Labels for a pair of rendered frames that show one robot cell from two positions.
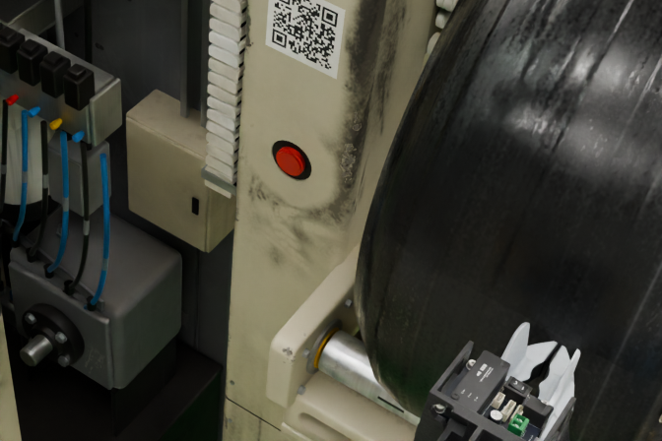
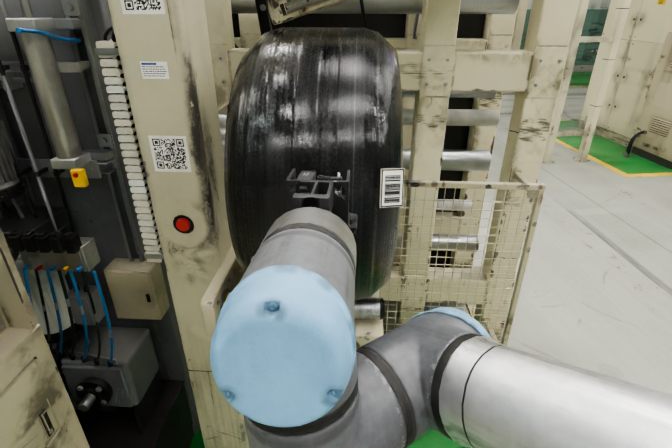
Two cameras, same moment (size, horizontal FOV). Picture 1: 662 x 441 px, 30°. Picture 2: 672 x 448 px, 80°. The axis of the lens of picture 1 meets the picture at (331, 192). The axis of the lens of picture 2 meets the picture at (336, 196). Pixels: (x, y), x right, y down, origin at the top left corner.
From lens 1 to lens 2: 39 cm
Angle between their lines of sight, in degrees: 28
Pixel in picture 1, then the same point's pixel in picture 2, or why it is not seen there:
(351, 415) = not seen: hidden behind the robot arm
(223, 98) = (143, 211)
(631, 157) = (324, 102)
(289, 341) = (208, 298)
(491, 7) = (245, 77)
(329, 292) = (219, 277)
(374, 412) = not seen: hidden behind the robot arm
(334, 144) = (200, 205)
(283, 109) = (172, 200)
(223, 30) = (134, 176)
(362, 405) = not seen: hidden behind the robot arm
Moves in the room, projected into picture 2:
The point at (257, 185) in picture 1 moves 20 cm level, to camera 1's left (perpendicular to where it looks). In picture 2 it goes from (171, 246) to (67, 267)
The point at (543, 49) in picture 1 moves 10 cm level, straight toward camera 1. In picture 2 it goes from (273, 80) to (279, 92)
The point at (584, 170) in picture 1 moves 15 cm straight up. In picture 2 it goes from (308, 114) to (305, 4)
